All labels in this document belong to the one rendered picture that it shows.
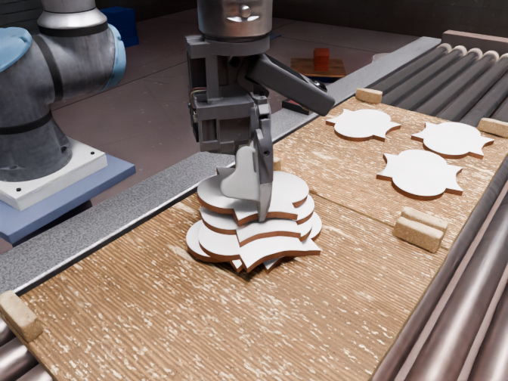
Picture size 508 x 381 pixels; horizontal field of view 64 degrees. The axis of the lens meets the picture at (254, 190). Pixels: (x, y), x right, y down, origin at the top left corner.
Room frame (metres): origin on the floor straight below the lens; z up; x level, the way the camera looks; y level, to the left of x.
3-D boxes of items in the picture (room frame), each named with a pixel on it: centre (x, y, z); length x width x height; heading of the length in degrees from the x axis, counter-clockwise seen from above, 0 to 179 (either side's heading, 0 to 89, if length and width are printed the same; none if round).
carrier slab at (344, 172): (0.67, -0.24, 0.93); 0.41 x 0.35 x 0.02; 141
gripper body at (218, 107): (0.44, 0.03, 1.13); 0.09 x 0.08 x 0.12; 106
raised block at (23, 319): (0.28, 0.24, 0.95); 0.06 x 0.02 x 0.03; 50
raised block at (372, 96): (0.90, -0.26, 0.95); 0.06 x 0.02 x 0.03; 51
